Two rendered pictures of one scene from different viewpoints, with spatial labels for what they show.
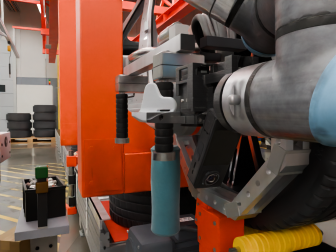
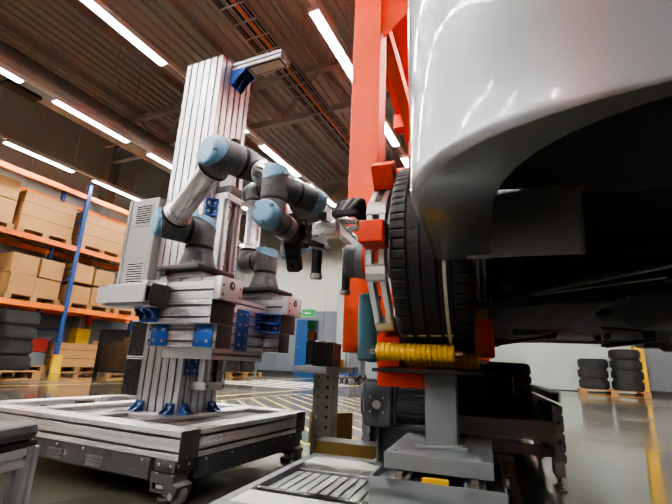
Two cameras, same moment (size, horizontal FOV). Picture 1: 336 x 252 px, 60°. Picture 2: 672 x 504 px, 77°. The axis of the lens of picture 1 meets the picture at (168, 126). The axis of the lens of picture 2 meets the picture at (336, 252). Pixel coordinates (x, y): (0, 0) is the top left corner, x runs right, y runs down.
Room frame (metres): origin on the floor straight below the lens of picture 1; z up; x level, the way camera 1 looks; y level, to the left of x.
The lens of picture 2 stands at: (-0.47, -1.00, 0.46)
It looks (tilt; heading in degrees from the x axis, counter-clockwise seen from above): 15 degrees up; 42
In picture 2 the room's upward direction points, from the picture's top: 3 degrees clockwise
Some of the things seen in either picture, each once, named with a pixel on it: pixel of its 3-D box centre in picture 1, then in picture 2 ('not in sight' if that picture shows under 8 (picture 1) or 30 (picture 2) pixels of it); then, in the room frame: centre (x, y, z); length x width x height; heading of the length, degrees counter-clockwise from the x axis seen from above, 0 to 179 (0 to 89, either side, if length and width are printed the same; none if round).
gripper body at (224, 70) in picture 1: (217, 97); (294, 232); (0.38, -0.06, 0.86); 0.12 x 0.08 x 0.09; 23
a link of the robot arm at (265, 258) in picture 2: not in sight; (265, 259); (0.90, 0.73, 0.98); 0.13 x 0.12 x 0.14; 92
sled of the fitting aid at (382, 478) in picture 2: not in sight; (443, 477); (0.87, -0.30, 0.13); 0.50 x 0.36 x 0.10; 22
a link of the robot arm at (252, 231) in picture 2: not in sight; (253, 226); (0.89, 0.86, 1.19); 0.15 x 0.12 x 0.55; 92
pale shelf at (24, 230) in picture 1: (43, 213); (324, 369); (1.16, 0.50, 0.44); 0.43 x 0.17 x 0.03; 22
